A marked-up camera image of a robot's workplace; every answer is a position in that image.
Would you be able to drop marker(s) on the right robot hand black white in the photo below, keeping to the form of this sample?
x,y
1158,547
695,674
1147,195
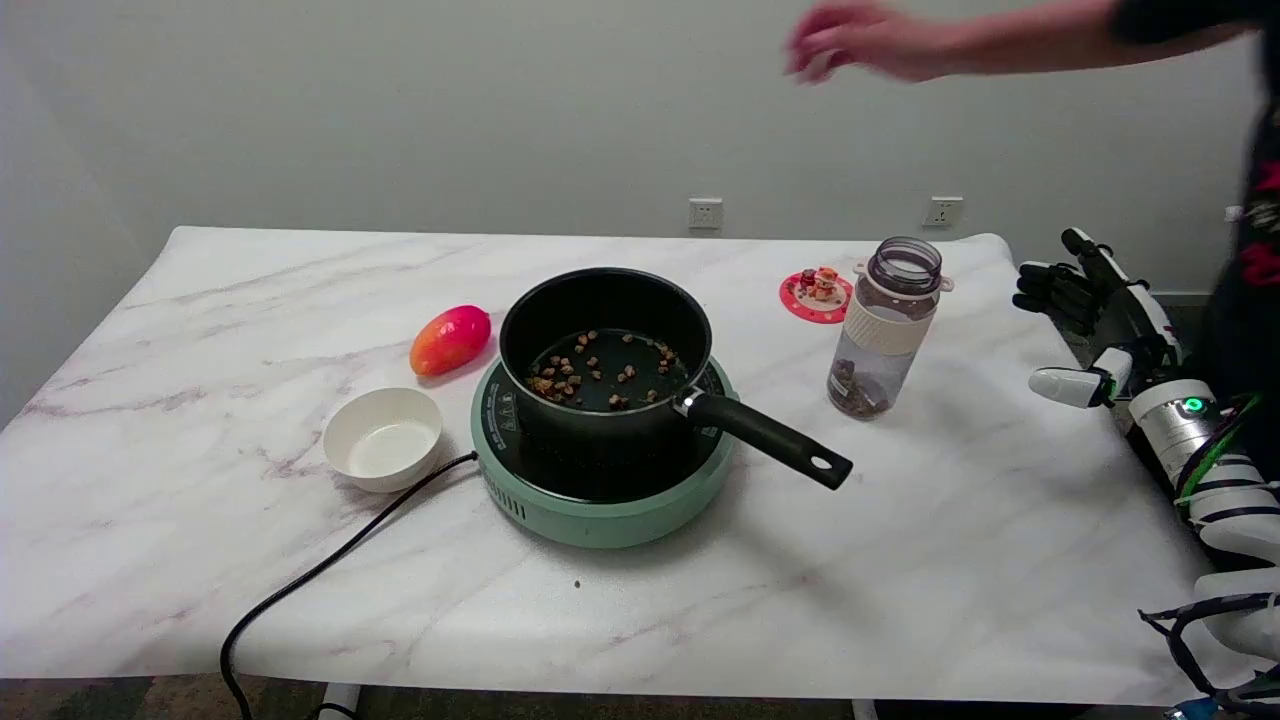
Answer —
x,y
1140,320

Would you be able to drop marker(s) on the person's bare hand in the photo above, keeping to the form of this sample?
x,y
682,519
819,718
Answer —
x,y
870,40

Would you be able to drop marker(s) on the clear plastic jar with nuts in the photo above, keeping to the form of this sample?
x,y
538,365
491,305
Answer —
x,y
885,330

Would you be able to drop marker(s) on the person's bare forearm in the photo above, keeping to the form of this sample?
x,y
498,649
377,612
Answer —
x,y
1050,38

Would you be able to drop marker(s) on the person's dark clothed body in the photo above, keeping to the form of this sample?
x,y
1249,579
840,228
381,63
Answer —
x,y
1255,320

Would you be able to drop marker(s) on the red round coaster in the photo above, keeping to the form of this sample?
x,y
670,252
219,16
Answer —
x,y
810,308

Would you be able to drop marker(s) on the brown food bits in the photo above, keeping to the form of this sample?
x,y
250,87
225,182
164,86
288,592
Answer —
x,y
590,370

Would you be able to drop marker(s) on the red orange mango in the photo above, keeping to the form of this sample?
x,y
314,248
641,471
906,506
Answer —
x,y
450,340

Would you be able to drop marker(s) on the green round induction cooker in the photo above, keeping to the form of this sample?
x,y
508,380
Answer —
x,y
600,515

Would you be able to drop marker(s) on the white bowl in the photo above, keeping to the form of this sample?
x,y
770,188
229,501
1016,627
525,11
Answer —
x,y
383,440

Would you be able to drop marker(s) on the white wall socket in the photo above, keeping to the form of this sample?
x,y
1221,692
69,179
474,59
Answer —
x,y
942,212
705,213

